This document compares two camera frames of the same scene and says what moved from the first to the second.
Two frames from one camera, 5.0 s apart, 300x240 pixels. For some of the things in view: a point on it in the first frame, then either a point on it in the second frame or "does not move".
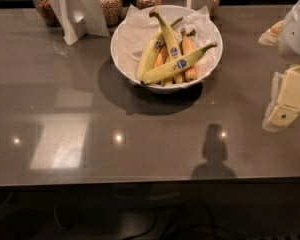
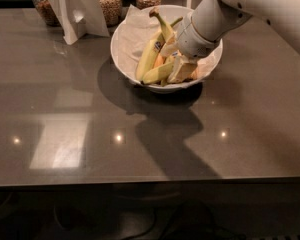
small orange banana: (161, 56) does not move
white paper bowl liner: (139, 28) does not move
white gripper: (296, 34) to (194, 40)
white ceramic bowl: (137, 10) does not move
